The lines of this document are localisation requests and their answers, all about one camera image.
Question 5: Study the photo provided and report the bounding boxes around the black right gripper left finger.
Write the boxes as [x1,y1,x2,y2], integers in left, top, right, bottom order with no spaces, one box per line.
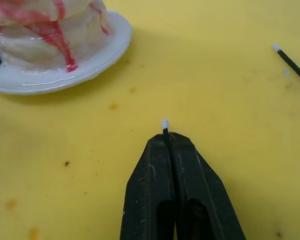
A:
[119,133,177,240]

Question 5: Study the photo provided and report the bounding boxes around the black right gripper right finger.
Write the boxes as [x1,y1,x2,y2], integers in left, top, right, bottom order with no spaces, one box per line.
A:
[168,131,247,240]

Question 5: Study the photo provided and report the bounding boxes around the black match with white tip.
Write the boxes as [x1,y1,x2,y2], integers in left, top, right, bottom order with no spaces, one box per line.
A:
[161,118,171,141]
[271,43,300,89]

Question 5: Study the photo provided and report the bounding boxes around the pink layered cake with strawberry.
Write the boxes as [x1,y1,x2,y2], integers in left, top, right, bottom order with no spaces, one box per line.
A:
[0,0,116,74]

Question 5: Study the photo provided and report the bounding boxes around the yellow table mat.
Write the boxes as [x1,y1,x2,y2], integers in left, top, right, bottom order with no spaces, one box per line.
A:
[0,0,300,240]

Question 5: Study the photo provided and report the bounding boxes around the white round plate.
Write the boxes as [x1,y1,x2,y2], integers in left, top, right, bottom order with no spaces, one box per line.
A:
[0,8,134,96]

